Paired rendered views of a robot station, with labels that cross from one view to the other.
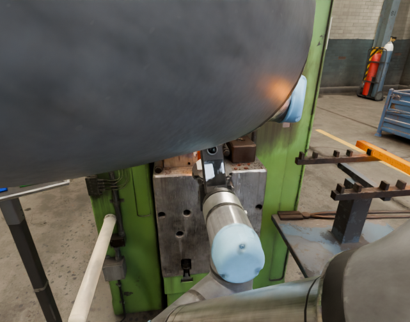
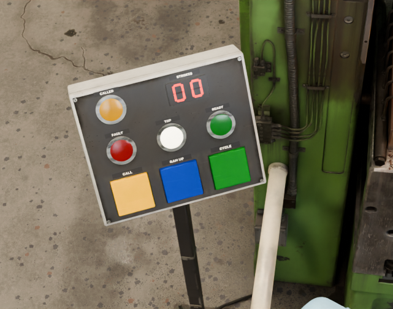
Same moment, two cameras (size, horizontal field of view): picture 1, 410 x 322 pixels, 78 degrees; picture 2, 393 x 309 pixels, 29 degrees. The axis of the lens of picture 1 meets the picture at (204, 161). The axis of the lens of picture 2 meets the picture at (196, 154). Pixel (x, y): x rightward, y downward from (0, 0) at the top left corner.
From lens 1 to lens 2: 1.01 m
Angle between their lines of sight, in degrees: 32
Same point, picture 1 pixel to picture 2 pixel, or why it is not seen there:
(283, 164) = not seen: outside the picture
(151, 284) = (321, 254)
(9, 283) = (83, 189)
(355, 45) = not seen: outside the picture
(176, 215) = not seen: outside the picture
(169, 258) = (368, 255)
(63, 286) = (168, 212)
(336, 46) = not seen: outside the picture
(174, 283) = (367, 282)
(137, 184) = (331, 133)
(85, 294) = (264, 294)
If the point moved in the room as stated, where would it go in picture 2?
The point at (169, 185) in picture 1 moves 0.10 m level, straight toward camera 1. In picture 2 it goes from (391, 181) to (392, 221)
